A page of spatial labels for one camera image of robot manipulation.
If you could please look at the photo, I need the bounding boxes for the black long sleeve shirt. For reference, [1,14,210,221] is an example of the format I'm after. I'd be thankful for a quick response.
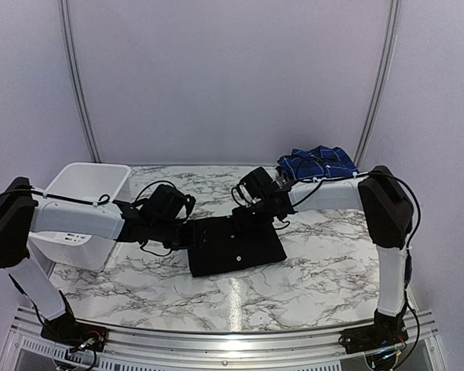
[187,216,287,277]

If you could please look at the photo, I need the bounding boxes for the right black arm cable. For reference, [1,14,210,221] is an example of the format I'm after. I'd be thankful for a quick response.
[231,156,423,349]

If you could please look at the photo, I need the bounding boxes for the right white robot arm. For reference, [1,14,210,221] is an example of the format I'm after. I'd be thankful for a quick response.
[232,165,421,346]

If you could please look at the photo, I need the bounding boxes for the blue plaid shirt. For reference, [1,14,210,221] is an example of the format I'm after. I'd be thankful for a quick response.
[277,145,359,180]

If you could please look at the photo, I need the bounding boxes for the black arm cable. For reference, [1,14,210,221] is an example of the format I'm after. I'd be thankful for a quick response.
[0,181,196,258]
[231,156,423,349]

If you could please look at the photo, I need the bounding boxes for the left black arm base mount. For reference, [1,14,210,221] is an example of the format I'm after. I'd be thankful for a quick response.
[40,320,108,352]

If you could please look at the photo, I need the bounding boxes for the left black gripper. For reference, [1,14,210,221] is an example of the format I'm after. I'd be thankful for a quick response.
[151,218,213,250]

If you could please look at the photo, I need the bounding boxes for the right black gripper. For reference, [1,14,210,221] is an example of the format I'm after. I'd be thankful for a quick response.
[234,198,275,231]

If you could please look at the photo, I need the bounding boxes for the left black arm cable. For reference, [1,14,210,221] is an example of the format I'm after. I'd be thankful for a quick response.
[0,181,196,258]

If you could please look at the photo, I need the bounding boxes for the left aluminium wall profile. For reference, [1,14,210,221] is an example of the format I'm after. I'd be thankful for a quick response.
[58,0,101,163]

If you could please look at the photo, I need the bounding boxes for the white plastic laundry basket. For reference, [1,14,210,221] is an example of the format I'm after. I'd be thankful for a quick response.
[29,162,131,272]

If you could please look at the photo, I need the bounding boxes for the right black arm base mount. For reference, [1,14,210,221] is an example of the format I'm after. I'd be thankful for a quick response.
[338,324,408,354]

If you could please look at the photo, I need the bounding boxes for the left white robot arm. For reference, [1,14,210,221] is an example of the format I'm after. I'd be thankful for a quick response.
[0,177,196,344]

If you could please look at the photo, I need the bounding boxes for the aluminium table front rail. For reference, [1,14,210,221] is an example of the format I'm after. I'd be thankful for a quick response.
[0,307,447,370]

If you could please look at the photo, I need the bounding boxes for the right aluminium wall profile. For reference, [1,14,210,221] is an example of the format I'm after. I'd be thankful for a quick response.
[354,0,402,168]

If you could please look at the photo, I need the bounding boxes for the aluminium wall profile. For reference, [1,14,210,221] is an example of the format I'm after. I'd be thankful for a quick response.
[354,0,402,168]
[58,0,101,163]

